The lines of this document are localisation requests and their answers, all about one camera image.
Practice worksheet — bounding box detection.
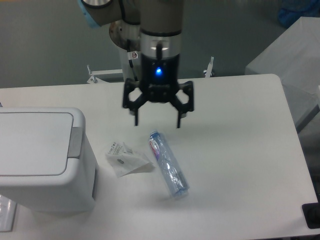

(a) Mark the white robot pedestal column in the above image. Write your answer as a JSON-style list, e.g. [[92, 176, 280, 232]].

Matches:
[[119, 48, 142, 81]]

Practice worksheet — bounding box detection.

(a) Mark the white plastic trash can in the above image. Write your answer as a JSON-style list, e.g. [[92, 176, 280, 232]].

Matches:
[[0, 107, 99, 213]]

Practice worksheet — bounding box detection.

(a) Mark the clear plastic sheet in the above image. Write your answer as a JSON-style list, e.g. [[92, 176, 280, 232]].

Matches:
[[0, 195, 17, 233]]

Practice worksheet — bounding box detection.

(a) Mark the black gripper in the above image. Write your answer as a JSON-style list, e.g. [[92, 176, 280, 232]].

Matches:
[[122, 53, 195, 129]]

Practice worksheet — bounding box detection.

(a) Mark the black device at table edge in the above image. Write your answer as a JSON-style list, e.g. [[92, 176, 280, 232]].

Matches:
[[302, 202, 320, 229]]

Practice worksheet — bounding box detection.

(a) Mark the grey covered side table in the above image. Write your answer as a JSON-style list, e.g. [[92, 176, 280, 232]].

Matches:
[[245, 17, 320, 129]]

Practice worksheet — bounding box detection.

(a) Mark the white metal base frame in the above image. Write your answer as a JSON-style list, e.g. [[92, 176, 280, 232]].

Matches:
[[86, 56, 215, 84]]

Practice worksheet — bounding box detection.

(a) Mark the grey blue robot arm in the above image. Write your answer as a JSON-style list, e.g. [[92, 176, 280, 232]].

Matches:
[[78, 0, 194, 126]]

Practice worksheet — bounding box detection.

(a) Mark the clear plastic water bottle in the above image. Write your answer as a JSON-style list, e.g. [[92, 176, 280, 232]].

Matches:
[[148, 129, 190, 200]]

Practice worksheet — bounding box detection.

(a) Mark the crumpled white plastic wrapper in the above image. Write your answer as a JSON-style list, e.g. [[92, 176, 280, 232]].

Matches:
[[105, 141, 154, 178]]

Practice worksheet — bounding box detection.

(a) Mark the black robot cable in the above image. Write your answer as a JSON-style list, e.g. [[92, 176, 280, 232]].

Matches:
[[126, 38, 140, 82]]

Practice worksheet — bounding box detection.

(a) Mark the blue object in background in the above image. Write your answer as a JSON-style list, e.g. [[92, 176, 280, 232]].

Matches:
[[277, 0, 320, 29]]

